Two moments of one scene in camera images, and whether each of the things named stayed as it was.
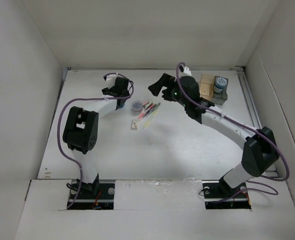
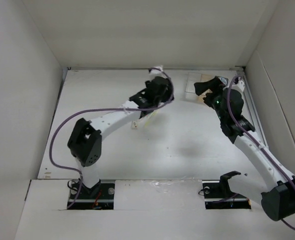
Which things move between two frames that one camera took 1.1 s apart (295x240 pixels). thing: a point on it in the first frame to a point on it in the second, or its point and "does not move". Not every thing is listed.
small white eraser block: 134,124 does not move
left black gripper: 107,90 to 167,94
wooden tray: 207,86 does not move
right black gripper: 166,80 to 215,84
